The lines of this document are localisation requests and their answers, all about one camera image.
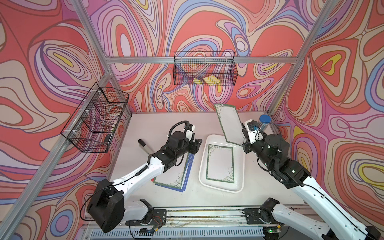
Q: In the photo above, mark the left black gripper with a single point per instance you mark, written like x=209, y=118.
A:
x=194, y=147

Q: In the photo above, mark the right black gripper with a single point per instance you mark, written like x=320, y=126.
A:
x=246, y=147

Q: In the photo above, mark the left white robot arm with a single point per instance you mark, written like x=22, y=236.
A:
x=109, y=205

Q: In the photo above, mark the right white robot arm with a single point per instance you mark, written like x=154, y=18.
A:
x=337, y=224

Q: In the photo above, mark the white plastic storage tray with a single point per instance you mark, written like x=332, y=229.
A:
x=239, y=167

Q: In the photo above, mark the blue lidded pen tube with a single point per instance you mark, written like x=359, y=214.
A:
x=263, y=122

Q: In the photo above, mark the black white marker pen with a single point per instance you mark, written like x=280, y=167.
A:
x=145, y=147

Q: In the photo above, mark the yellow sticky note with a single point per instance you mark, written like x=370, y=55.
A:
x=212, y=80

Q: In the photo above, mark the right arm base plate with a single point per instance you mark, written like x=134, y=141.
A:
x=253, y=216

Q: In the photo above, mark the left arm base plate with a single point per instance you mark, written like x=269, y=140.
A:
x=156, y=217

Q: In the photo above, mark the back black wire basket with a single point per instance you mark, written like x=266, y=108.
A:
x=193, y=72

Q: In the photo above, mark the black wire basket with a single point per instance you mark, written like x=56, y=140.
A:
x=91, y=128
x=193, y=72

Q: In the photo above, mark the left black wire basket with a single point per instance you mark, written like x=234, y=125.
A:
x=91, y=128

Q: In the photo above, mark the aluminium frame rail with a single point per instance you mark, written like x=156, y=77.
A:
x=170, y=60

